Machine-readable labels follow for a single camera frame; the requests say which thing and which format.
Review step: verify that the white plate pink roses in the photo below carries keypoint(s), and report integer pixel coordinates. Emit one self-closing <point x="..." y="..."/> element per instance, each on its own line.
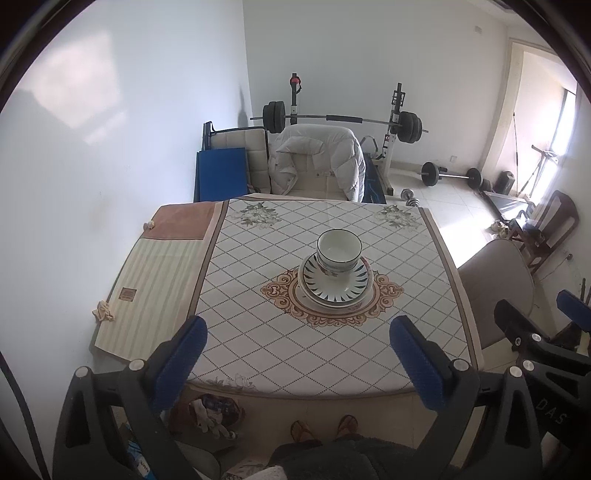
<point x="334" y="299"/>

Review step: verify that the chrome dumbbell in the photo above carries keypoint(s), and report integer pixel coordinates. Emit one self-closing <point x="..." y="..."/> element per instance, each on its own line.
<point x="408" y="197"/>

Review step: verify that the cream side chair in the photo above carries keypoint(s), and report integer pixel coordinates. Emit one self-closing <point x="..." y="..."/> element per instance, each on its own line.
<point x="254" y="141"/>

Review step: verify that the right sandal foot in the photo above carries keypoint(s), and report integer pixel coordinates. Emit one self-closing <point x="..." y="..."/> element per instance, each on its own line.
<point x="348" y="426"/>

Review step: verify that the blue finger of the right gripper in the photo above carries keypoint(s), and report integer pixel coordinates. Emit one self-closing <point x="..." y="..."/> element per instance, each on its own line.
<point x="532" y="343"/>
<point x="575" y="309"/>

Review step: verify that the black barbell on floor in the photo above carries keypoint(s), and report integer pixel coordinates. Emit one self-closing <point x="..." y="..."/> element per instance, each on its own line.
<point x="432" y="174"/>

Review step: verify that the beige brown striped cloth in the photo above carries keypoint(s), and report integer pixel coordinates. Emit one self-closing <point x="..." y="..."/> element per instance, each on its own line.
<point x="159" y="284"/>

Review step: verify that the cream padded chair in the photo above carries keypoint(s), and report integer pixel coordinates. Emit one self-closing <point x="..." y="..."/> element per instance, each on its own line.
<point x="295" y="175"/>

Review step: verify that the patterned floral tablecloth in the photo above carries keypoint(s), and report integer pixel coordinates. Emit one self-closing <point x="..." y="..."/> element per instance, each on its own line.
<point x="278" y="325"/>

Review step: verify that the sandal foot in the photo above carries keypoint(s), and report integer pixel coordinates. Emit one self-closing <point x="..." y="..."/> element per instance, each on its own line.
<point x="300" y="432"/>
<point x="348" y="426"/>

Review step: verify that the dark wooden chair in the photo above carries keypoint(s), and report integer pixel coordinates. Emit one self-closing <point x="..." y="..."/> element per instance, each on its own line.
<point x="540" y="237"/>

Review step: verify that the beige upholstered chair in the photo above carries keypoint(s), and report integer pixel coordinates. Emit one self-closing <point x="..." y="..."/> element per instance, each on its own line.
<point x="496" y="272"/>

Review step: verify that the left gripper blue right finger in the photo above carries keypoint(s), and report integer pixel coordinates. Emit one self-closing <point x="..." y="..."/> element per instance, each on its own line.
<point x="507" y="444"/>

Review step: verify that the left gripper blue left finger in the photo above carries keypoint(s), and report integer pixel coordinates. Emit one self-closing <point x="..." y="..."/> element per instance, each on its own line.
<point x="87" y="442"/>

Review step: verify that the left sandal foot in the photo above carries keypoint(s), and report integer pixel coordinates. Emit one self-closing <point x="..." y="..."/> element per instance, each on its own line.
<point x="300" y="432"/>

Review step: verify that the blue black weight bench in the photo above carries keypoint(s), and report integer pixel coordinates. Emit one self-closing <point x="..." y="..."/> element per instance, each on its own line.
<point x="374" y="193"/>

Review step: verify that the blue folded mat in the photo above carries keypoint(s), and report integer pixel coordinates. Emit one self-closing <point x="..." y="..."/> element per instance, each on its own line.
<point x="220" y="174"/>

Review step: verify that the white bowl black rim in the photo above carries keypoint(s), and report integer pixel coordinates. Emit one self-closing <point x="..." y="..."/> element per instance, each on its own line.
<point x="338" y="251"/>

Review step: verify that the black trash bin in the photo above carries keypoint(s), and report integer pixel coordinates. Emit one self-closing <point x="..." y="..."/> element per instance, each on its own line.
<point x="504" y="183"/>

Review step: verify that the white puffer jacket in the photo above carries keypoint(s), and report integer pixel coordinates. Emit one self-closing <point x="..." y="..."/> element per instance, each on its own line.
<point x="332" y="148"/>

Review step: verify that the barbell on rack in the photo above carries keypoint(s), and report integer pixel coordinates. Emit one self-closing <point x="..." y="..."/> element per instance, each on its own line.
<point x="408" y="127"/>

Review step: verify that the blue striped white plate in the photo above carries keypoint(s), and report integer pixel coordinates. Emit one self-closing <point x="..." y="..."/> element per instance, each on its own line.
<point x="334" y="283"/>

